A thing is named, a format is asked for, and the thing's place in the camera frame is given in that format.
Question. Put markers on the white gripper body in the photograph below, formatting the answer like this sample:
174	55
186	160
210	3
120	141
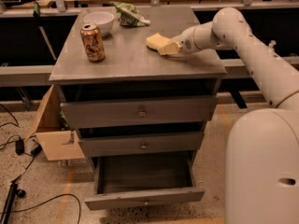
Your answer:
185	41

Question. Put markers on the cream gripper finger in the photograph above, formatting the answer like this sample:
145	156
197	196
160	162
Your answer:
170	48

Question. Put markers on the yellow sponge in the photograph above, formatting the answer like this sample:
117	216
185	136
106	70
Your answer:
155	41

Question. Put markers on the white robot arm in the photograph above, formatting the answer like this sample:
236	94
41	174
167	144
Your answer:
262	151

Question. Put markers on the grey wooden drawer cabinet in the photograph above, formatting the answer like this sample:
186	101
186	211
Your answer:
132	71

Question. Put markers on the grey top drawer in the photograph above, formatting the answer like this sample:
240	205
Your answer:
112	113

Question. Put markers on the grey middle drawer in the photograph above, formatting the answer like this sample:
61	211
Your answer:
140	144

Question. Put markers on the grey open bottom drawer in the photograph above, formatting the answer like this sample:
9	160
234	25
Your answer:
143	180

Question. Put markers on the green chip bag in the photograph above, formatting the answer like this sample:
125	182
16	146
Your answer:
129	15

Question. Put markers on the white bowl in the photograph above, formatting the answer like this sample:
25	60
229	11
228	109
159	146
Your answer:
104	21

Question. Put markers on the gold soda can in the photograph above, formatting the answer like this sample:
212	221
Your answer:
92	42

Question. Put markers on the cardboard box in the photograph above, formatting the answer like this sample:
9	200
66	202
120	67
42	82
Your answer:
58	143

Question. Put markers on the black power adapter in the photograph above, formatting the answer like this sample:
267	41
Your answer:
19	147

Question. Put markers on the black stand on floor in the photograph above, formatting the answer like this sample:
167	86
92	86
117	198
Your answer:
13	192

